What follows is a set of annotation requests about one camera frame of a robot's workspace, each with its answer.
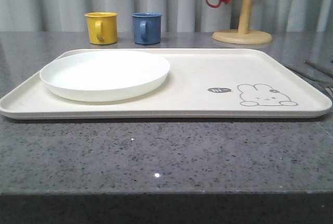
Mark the white round plate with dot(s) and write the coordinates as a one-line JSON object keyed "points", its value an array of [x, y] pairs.
{"points": [[104, 76]]}

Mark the cream rabbit serving tray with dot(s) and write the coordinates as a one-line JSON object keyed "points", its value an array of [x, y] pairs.
{"points": [[202, 82]]}

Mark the steel fork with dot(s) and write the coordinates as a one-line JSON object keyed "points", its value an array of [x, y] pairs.
{"points": [[323, 84]]}

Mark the yellow enamel mug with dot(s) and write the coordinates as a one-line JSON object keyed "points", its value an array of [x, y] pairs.
{"points": [[102, 27]]}

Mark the grey curtain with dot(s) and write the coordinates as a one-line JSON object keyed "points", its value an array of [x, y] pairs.
{"points": [[273, 16]]}

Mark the blue enamel mug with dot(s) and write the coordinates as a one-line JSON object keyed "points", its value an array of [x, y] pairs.
{"points": [[147, 28]]}

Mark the wooden mug tree stand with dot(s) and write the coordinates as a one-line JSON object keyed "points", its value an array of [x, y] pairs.
{"points": [[243, 35]]}

